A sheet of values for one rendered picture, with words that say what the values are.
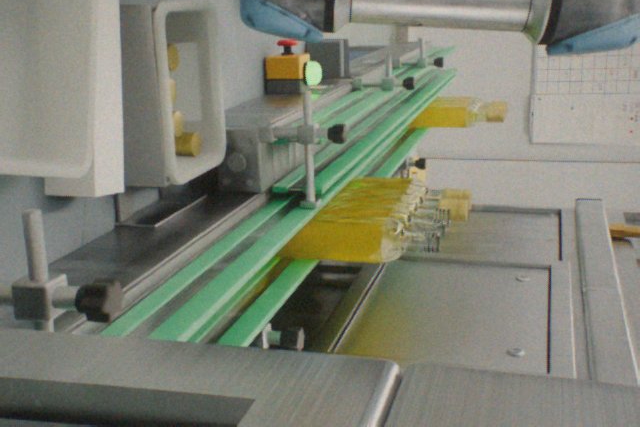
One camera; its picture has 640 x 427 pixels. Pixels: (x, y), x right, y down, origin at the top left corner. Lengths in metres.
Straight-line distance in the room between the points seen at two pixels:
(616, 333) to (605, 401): 0.96
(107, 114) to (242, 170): 0.31
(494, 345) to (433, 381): 0.88
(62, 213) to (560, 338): 0.66
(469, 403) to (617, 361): 0.89
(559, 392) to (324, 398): 0.07
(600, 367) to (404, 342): 0.25
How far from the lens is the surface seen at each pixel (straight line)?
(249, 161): 1.19
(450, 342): 1.16
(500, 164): 7.25
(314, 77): 1.58
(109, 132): 0.95
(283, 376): 0.28
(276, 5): 1.11
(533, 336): 1.19
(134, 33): 1.02
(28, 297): 0.59
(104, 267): 0.93
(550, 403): 0.27
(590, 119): 7.16
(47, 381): 0.30
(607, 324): 1.26
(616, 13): 1.16
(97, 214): 1.06
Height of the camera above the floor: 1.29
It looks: 16 degrees down
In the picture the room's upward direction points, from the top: 92 degrees clockwise
